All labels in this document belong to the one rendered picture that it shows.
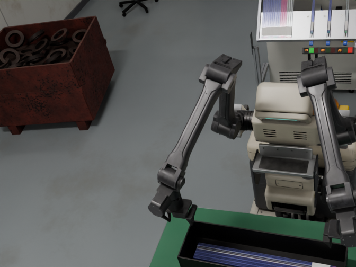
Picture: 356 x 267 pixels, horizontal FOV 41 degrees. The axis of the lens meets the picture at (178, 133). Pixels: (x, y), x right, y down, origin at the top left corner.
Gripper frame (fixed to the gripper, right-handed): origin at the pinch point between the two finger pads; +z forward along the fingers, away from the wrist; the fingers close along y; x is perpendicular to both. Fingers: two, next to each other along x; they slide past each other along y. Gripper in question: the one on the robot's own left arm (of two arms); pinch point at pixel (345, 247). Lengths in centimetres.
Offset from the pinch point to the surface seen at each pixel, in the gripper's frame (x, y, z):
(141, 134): 161, -173, 118
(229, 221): 18, -46, 21
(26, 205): 73, -234, 118
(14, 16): 269, -355, 66
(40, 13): 310, -356, 85
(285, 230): 18.2, -22.9, 21.0
